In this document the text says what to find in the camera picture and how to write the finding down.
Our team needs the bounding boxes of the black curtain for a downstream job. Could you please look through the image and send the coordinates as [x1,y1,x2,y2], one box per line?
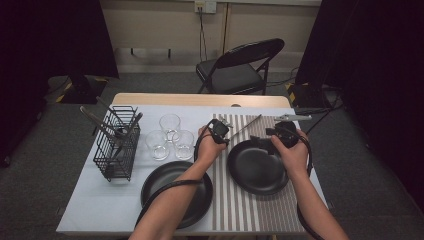
[0,0,120,166]
[294,0,424,213]

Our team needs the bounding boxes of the clear glass cup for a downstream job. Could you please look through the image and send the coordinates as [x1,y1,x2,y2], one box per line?
[158,113,182,143]
[145,129,171,162]
[172,129,195,160]

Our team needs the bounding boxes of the striped woven placemat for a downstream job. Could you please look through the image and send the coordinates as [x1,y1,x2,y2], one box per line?
[212,113,306,233]

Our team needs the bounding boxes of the black stand base yellow stripes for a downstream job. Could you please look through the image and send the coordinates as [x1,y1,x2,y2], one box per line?
[285,81,333,109]
[56,73,109,105]

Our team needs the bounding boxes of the person's left hand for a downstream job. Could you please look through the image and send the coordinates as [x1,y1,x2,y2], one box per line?
[194,125,228,171]

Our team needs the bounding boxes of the metal table knife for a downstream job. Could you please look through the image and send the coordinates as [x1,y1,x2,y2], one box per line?
[228,114,263,142]

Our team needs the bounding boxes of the black floor cable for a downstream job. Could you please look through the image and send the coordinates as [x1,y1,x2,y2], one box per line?
[294,104,344,116]
[301,94,344,138]

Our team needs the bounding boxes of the black round plate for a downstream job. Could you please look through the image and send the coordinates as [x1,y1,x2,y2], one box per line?
[227,139,290,197]
[140,160,214,230]

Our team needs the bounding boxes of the person's right hand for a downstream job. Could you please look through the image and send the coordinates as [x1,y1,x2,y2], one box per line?
[270,129,310,181]

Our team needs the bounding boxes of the black socket cable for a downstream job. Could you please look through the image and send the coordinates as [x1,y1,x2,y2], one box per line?
[198,7,209,63]

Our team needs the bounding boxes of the black wire cutlery basket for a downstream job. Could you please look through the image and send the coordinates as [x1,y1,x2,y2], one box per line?
[92,105,142,183]

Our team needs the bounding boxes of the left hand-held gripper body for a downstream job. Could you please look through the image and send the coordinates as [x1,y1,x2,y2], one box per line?
[209,116,235,146]

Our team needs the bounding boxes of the left hand-held gripper cable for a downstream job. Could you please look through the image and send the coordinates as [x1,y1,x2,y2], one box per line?
[134,118,218,231]

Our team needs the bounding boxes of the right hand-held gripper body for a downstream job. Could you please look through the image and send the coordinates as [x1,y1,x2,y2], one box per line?
[265,113,313,150]

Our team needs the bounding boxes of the hand-held gripper cable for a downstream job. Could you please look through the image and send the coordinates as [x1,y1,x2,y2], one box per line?
[134,118,218,231]
[284,124,326,240]

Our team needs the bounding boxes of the black folding chair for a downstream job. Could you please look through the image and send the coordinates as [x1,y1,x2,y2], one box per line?
[195,38,286,97]

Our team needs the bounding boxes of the metal cutlery piece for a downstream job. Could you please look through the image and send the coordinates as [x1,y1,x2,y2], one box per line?
[113,112,144,159]
[79,105,118,144]
[95,96,129,136]

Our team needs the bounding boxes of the white wall socket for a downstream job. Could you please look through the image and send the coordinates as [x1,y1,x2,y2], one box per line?
[194,0,218,15]

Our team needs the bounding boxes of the right hand-held gripper cable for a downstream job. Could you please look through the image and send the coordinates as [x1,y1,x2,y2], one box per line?
[284,124,326,240]

